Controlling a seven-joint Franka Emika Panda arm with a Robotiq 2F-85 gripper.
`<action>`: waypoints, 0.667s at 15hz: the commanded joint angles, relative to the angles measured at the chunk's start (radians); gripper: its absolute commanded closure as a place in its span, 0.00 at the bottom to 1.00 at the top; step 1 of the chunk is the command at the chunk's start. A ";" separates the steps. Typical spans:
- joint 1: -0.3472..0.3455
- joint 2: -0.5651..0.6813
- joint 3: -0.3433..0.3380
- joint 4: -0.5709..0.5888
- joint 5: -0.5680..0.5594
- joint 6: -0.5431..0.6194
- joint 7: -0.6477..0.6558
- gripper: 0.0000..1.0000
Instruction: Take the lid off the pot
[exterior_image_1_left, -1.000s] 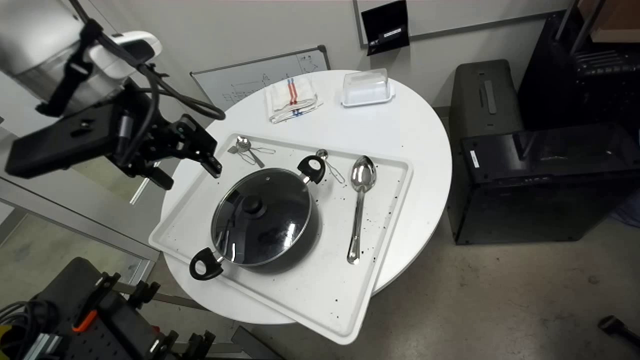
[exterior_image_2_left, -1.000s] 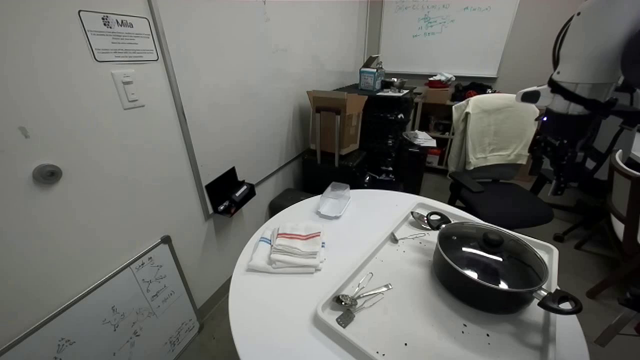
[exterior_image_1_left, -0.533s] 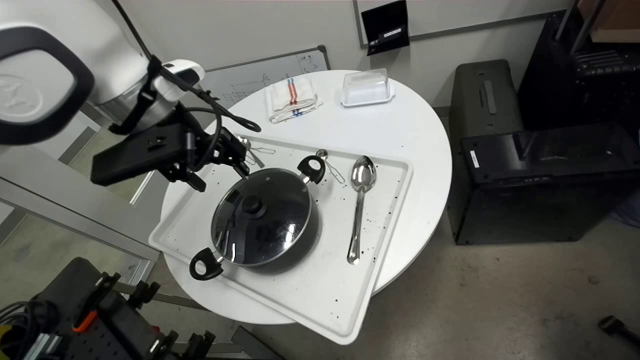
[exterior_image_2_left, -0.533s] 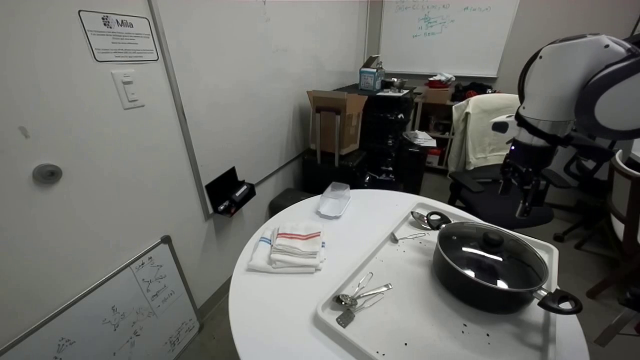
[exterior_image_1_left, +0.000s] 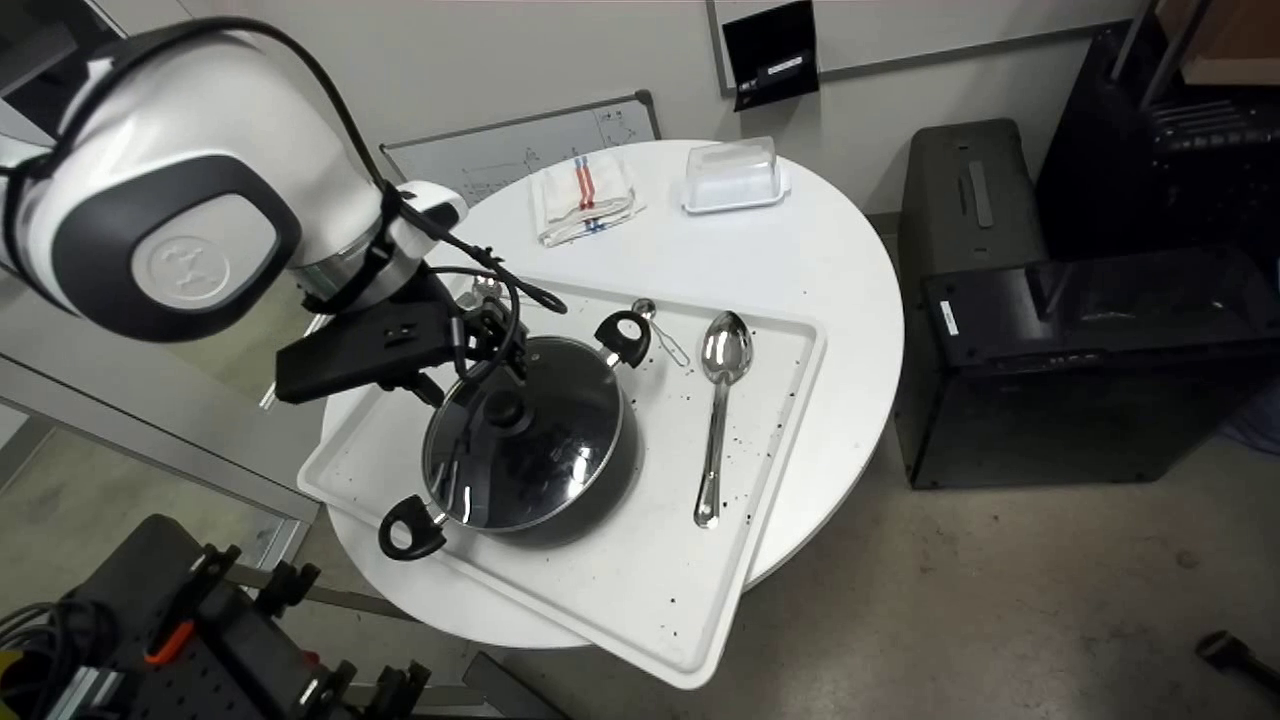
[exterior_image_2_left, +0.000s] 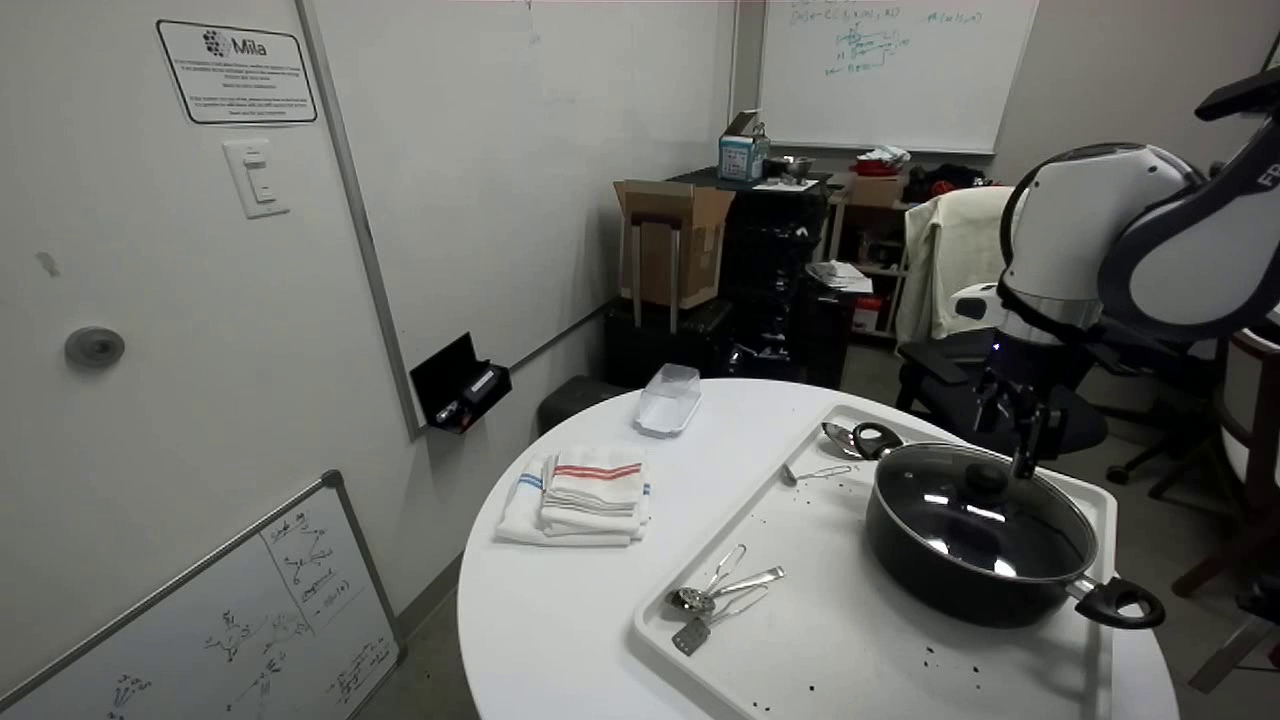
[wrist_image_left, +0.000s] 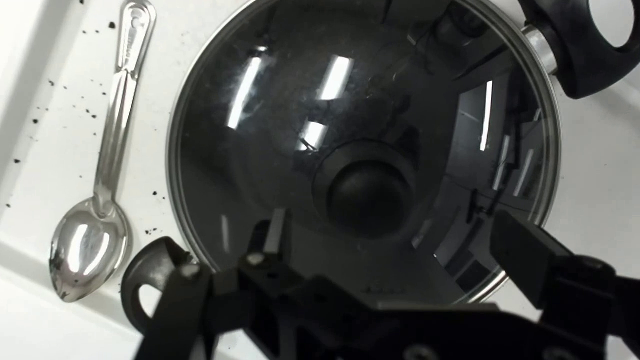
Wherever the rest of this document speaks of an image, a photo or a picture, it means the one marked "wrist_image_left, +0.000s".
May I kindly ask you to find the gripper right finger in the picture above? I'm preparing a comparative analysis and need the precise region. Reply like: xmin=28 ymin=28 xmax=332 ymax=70
xmin=489 ymin=208 xmax=640 ymax=359

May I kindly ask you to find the steel pot with black handles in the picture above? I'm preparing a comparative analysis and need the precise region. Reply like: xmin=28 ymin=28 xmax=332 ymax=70
xmin=120 ymin=0 xmax=640 ymax=335

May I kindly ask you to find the steel serving spoon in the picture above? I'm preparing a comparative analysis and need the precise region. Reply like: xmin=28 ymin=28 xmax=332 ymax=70
xmin=48 ymin=0 xmax=157 ymax=304

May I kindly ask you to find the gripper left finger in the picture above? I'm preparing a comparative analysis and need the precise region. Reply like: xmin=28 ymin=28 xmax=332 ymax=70
xmin=134 ymin=208 xmax=313 ymax=360

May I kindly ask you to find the glass pot lid black knob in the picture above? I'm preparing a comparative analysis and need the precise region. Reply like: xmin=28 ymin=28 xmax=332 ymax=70
xmin=166 ymin=0 xmax=562 ymax=306

